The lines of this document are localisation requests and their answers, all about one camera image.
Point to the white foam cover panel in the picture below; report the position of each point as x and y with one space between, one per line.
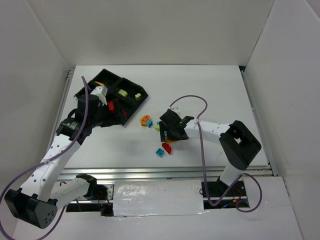
157 198

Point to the aluminium front rail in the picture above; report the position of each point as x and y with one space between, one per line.
160 173

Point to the black four-compartment bin tray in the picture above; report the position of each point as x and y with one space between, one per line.
114 83

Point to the teal flat square brick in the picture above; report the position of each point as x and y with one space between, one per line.
160 152

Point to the small teal square brick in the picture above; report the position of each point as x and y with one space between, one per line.
149 123

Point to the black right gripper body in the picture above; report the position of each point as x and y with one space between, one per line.
169 128

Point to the yellow flower-print arch brick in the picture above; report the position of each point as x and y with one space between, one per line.
144 120

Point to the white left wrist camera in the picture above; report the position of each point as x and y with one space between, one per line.
101 92

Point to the light green square brick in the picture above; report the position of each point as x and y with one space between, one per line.
137 96

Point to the light green curved brick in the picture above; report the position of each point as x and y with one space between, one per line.
157 128

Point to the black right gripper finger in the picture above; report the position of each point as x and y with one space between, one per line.
171 136
162 131

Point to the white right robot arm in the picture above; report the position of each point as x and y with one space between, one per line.
239 145

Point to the red curved slope brick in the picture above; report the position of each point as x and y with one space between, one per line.
167 148

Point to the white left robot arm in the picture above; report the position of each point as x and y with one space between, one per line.
37 201

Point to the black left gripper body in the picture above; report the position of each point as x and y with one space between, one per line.
105 113

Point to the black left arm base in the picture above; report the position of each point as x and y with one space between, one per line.
97 192

